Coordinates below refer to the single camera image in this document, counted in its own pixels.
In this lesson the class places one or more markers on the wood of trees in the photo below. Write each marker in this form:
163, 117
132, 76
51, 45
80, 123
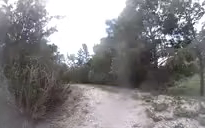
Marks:
133, 46

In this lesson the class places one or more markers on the pale dirt path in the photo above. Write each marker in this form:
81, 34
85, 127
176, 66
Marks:
106, 110

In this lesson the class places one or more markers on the rough stony ground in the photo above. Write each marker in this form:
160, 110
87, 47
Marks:
176, 110

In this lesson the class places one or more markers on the thin tree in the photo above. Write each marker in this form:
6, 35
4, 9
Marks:
201, 66

